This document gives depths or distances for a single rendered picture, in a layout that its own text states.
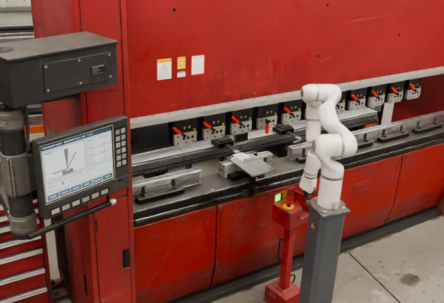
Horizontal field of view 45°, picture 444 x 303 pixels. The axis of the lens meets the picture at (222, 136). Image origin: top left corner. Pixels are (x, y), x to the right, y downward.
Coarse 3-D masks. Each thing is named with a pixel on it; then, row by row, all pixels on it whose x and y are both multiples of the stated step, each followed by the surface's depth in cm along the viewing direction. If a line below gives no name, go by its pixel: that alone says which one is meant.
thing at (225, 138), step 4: (224, 136) 368; (212, 140) 367; (216, 140) 364; (220, 140) 362; (224, 140) 362; (228, 140) 364; (232, 140) 365; (216, 144) 363; (220, 144) 360; (224, 144) 362; (228, 144) 363; (232, 144) 365; (220, 148) 361; (228, 148) 358; (232, 148) 358; (236, 152) 351
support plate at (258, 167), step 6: (252, 156) 347; (234, 162) 338; (240, 162) 338; (246, 162) 339; (252, 162) 339; (258, 162) 339; (264, 162) 340; (240, 168) 333; (246, 168) 331; (252, 168) 331; (258, 168) 332; (264, 168) 332; (270, 168) 332; (252, 174) 324; (258, 174) 325
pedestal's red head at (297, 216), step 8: (280, 192) 338; (288, 192) 343; (296, 192) 346; (280, 200) 340; (296, 200) 348; (304, 200) 342; (272, 208) 338; (280, 208) 332; (296, 208) 332; (304, 208) 344; (272, 216) 340; (280, 216) 334; (288, 216) 328; (296, 216) 330; (304, 216) 338; (288, 224) 330; (296, 224) 333
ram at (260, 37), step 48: (144, 0) 272; (192, 0) 286; (240, 0) 302; (288, 0) 319; (336, 0) 339; (384, 0) 361; (432, 0) 387; (144, 48) 282; (192, 48) 297; (240, 48) 314; (288, 48) 333; (336, 48) 354; (384, 48) 378; (432, 48) 406; (144, 96) 292; (192, 96) 308; (240, 96) 327
